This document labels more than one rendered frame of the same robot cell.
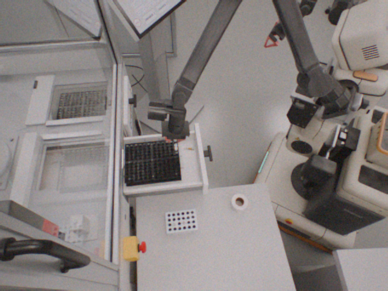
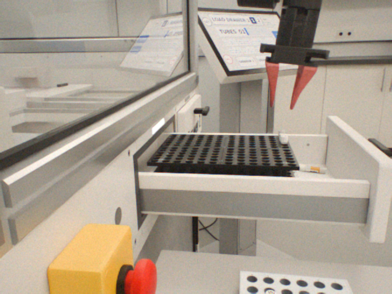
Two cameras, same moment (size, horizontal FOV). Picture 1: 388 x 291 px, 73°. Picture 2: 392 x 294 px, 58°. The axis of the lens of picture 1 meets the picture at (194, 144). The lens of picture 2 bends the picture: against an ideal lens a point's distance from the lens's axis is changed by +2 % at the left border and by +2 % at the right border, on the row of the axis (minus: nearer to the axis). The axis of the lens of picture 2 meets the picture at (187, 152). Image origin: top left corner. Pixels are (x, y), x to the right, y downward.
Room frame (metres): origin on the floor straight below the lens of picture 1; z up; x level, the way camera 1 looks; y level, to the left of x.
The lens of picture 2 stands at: (-0.08, 0.05, 1.07)
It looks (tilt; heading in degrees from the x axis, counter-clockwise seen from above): 17 degrees down; 18
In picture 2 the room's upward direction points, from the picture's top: 1 degrees counter-clockwise
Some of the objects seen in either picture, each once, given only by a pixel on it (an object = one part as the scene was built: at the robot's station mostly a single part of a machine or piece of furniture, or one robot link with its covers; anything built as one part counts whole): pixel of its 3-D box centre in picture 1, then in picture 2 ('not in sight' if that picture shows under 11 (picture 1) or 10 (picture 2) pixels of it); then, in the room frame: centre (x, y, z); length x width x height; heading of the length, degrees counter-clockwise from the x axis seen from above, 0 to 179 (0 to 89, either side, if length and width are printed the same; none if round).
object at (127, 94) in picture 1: (128, 105); (191, 122); (0.78, 0.32, 0.87); 0.29 x 0.02 x 0.11; 9
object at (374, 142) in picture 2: (207, 153); (369, 147); (0.52, -0.05, 0.91); 0.07 x 0.04 x 0.01; 9
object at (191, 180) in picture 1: (151, 163); (218, 167); (0.48, 0.18, 0.86); 0.40 x 0.26 x 0.06; 99
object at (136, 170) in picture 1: (153, 163); (223, 165); (0.49, 0.17, 0.87); 0.22 x 0.18 x 0.06; 99
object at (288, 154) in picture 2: (177, 157); (286, 150); (0.50, 0.07, 0.90); 0.18 x 0.02 x 0.01; 9
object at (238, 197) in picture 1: (239, 203); not in sight; (0.35, -0.19, 0.78); 0.07 x 0.07 x 0.04
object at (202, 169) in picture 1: (200, 157); (349, 165); (0.52, -0.03, 0.87); 0.29 x 0.02 x 0.11; 9
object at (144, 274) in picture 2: (142, 247); (137, 283); (0.15, 0.18, 0.88); 0.04 x 0.03 x 0.04; 9
